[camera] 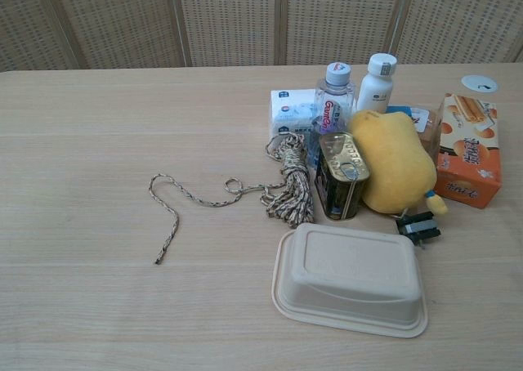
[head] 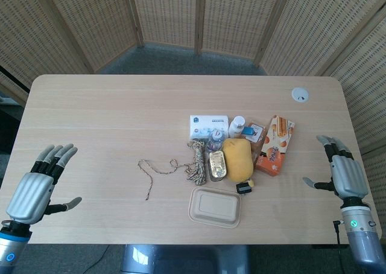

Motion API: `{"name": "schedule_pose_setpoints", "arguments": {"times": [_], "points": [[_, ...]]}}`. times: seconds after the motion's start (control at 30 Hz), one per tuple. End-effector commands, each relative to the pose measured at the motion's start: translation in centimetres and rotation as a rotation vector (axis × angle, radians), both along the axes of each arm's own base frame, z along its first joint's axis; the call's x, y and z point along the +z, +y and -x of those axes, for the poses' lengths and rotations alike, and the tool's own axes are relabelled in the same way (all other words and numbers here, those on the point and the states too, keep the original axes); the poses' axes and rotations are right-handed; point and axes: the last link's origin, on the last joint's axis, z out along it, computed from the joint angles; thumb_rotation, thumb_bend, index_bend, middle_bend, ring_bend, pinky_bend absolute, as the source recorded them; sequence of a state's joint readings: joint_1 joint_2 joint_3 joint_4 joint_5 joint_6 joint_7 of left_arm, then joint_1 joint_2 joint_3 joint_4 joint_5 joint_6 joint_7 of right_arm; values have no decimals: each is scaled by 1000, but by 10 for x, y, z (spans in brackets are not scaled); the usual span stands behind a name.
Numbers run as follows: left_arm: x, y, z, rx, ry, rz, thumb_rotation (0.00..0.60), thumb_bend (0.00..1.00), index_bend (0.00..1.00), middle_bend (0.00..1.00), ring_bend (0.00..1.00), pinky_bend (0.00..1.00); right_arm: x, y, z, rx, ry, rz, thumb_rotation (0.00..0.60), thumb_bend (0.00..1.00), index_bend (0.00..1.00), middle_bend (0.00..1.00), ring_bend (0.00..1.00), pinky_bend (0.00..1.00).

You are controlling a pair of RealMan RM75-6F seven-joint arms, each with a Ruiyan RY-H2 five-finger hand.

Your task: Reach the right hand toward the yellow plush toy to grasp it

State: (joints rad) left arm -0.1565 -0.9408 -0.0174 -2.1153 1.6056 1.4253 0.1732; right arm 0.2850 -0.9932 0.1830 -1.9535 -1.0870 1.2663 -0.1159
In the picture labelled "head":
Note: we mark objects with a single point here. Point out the small clear water bottle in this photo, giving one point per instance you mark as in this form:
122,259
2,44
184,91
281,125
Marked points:
215,140

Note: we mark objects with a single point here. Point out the brown snack packet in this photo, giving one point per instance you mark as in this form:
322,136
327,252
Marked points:
258,138

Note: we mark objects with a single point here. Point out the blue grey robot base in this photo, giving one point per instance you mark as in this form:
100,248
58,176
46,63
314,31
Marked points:
184,259

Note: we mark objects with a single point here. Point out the woven bamboo folding screen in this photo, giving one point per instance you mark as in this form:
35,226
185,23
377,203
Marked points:
193,20

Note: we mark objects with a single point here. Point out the white pill bottle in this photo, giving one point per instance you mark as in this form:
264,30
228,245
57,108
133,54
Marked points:
237,126

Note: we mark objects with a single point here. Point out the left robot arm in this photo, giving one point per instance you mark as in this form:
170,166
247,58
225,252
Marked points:
10,244

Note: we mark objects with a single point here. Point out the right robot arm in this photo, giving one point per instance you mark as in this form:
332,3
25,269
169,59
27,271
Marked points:
360,234

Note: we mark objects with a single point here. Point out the blue white small card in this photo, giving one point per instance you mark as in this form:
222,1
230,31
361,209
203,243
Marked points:
249,131

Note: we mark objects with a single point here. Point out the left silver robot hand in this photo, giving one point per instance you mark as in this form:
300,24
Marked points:
30,192

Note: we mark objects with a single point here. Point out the white tissue pack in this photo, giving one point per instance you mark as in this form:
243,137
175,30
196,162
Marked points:
208,126

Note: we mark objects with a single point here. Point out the orange biscuit box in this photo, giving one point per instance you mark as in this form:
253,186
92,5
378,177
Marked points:
275,147

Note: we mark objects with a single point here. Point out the gold metal tin can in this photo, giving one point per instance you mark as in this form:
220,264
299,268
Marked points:
217,166

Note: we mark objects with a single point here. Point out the beige paper lunch box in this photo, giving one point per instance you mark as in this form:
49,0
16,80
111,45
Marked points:
214,207

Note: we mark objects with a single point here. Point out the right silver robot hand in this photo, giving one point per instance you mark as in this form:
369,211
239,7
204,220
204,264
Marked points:
346,174

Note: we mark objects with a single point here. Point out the small black clip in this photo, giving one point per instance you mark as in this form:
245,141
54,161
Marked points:
244,188

